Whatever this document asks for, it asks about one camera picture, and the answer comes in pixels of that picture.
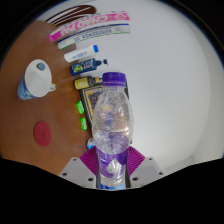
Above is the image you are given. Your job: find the small green packet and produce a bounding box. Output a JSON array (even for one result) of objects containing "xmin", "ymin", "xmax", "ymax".
[
  {"xmin": 79, "ymin": 116, "xmax": 88, "ymax": 131},
  {"xmin": 75, "ymin": 100, "xmax": 85, "ymax": 115}
]

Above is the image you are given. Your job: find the blue painted ceramic mug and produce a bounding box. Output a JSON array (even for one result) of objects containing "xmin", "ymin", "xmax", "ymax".
[{"xmin": 16, "ymin": 58, "xmax": 57, "ymax": 102}]

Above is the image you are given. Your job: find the flat round red coaster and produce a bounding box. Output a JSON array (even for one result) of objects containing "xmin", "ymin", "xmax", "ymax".
[{"xmin": 32, "ymin": 120, "xmax": 53, "ymax": 147}]

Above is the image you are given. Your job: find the dark blue pump bottle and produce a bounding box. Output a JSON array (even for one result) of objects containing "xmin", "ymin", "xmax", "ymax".
[{"xmin": 69, "ymin": 58, "xmax": 109, "ymax": 77}]

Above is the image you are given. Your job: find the blue tissue pack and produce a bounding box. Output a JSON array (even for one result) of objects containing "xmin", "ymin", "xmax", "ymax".
[{"xmin": 86, "ymin": 138, "xmax": 97, "ymax": 150}]

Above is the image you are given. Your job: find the amber pump bottle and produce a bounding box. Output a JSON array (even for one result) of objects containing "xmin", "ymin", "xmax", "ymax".
[{"xmin": 73, "ymin": 76, "xmax": 104, "ymax": 91}]

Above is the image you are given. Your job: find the dark wooden chair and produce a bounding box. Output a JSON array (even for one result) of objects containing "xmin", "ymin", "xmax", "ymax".
[{"xmin": 44, "ymin": 4, "xmax": 98, "ymax": 28}]

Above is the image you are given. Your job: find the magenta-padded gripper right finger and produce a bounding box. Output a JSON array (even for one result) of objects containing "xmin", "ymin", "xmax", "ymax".
[{"xmin": 124, "ymin": 145, "xmax": 167, "ymax": 187}]

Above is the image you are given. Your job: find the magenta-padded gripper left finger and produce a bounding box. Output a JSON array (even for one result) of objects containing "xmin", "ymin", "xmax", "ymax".
[{"xmin": 59, "ymin": 146, "xmax": 101, "ymax": 190}]

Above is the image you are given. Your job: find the clear purple-capped water bottle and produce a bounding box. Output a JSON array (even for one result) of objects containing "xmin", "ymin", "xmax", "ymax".
[{"xmin": 91, "ymin": 71, "xmax": 134, "ymax": 190}]

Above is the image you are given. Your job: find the white blue-capped lotion bottle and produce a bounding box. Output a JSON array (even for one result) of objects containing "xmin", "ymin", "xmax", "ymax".
[{"xmin": 63, "ymin": 44, "xmax": 100, "ymax": 64}]

